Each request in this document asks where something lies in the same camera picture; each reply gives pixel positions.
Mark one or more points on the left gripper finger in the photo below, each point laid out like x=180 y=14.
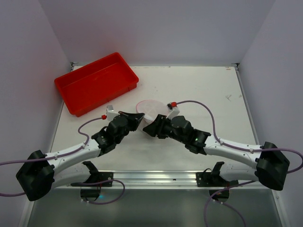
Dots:
x=131 y=116
x=134 y=124

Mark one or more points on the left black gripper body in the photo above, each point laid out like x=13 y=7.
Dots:
x=129 y=120

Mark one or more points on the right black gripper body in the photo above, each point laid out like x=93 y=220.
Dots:
x=160 y=126

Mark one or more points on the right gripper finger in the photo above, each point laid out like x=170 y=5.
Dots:
x=160 y=119
x=154 y=130

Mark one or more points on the white mesh laundry bag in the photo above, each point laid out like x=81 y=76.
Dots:
x=151 y=109

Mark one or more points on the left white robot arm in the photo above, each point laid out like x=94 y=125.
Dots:
x=41 y=173

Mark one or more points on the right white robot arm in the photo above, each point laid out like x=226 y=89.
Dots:
x=251 y=163

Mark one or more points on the red plastic tray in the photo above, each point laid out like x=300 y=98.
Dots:
x=95 y=84

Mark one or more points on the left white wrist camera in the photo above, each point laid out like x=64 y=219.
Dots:
x=111 y=113

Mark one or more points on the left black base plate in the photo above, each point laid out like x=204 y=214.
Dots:
x=105 y=176

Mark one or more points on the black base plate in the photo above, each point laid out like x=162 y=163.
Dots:
x=207 y=179
x=105 y=176

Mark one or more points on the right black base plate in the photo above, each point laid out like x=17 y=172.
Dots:
x=207 y=179

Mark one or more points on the aluminium front rail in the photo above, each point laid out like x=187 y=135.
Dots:
x=151 y=178

